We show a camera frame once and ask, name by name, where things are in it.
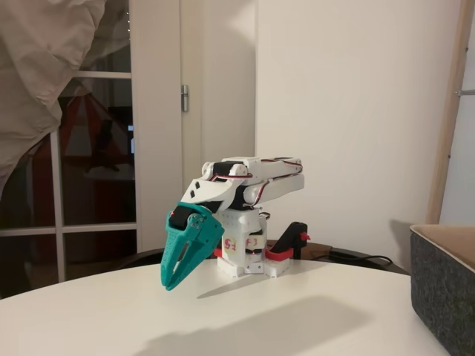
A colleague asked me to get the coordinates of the dark grey felt basket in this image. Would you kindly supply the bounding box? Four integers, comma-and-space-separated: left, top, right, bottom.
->
410, 224, 475, 356

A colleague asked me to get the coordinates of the black clamp with red knob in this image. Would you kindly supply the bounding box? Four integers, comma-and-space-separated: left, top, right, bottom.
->
263, 221, 311, 263

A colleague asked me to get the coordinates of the beige crumpled curtain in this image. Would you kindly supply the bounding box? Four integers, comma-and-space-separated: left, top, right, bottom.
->
0, 0, 131, 196

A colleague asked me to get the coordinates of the pale grey panel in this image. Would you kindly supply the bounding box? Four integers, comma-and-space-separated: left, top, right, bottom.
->
439, 0, 475, 225

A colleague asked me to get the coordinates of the red white servo wire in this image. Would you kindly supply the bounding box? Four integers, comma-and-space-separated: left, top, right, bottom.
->
243, 162, 305, 208

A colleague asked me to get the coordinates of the white glazed door frame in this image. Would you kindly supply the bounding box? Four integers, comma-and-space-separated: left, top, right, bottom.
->
0, 0, 203, 300

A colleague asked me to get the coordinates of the black cable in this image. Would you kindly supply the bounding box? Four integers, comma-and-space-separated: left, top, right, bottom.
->
328, 248, 394, 265

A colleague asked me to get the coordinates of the light wooden post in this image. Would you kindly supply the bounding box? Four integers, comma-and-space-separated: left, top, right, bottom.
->
426, 0, 475, 225

